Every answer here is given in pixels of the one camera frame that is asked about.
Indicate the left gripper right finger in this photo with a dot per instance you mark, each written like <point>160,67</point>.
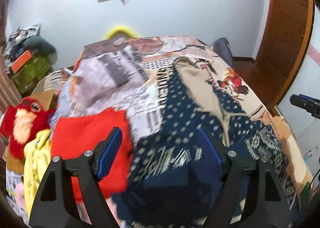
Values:
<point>251,194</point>

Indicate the navy patterned zip cardigan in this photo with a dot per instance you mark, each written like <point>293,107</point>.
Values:
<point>172,179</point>

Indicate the yellow garment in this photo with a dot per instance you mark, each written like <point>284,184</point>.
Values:
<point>37,158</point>

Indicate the red folded garment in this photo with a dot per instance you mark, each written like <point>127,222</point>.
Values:
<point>73,136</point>

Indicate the wooden door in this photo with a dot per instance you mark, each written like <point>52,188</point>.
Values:
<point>284,45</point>

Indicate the red plush toy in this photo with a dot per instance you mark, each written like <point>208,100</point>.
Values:
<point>21,123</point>

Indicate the striped pink curtain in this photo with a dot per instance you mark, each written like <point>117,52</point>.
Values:
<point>9,94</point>

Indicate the orange box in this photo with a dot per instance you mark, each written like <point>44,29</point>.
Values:
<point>21,60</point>

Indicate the printed patchwork bed cover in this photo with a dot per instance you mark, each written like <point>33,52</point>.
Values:
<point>132,75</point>

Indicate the grey green pillow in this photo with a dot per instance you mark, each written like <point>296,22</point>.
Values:
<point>39,46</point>

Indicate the clutter pile on box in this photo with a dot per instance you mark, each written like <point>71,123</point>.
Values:
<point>14,48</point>

